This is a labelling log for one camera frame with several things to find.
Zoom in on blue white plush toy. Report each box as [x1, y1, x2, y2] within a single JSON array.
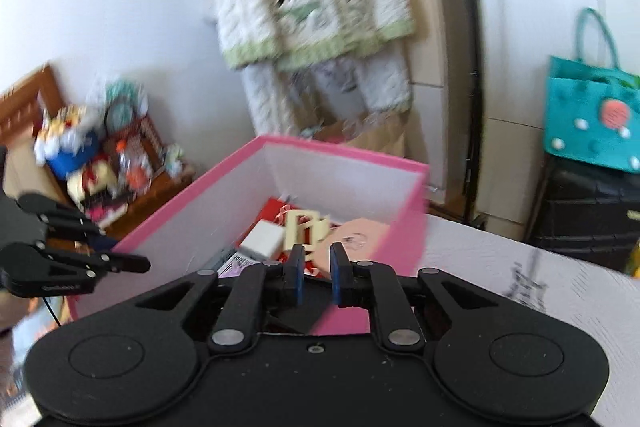
[[34, 106, 99, 181]]

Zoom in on teal tote bag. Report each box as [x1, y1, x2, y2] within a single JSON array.
[[544, 7, 640, 174]]

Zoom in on black cable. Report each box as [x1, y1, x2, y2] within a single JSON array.
[[41, 293, 64, 329]]

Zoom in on light wooden cabinet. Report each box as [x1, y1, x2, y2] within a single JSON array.
[[399, 0, 477, 204]]

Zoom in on pink cardboard box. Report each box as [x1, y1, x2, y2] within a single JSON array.
[[67, 134, 430, 338]]

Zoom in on beige wardrobe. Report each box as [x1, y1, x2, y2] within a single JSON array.
[[460, 0, 640, 244]]

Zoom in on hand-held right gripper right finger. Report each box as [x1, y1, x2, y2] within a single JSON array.
[[330, 242, 496, 352]]

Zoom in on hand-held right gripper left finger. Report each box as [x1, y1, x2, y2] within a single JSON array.
[[135, 243, 306, 355]]

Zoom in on pink compact case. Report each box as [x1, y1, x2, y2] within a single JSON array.
[[320, 218, 394, 281]]

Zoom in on orange drink bottle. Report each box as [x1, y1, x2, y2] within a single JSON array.
[[115, 138, 147, 188]]

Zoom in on cream hair claw clip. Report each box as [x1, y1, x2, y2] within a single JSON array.
[[282, 208, 331, 259]]

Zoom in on grey patterned table cover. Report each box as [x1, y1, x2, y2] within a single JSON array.
[[310, 212, 640, 427]]

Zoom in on black clothes rack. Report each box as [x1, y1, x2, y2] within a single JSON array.
[[446, 0, 489, 229]]

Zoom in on wooden nightstand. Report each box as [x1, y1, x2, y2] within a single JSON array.
[[0, 63, 197, 239]]

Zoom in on red glasses-print box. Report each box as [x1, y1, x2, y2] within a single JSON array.
[[242, 197, 347, 279]]

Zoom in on white charger plug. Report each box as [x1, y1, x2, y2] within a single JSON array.
[[239, 219, 285, 261]]

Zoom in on brown woven basket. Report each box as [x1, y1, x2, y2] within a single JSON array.
[[136, 113, 167, 168]]

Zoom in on white pyjama pants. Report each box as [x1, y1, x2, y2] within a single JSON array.
[[239, 41, 414, 138]]

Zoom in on brown paper bag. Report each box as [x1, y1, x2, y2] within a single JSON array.
[[299, 111, 409, 158]]

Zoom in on grey portable router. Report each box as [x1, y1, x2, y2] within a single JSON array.
[[215, 252, 264, 279]]

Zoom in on black suitcase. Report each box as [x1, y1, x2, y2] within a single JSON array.
[[525, 154, 640, 274]]

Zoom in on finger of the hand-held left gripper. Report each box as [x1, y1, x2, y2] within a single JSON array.
[[17, 193, 107, 238], [0, 242, 152, 298]]

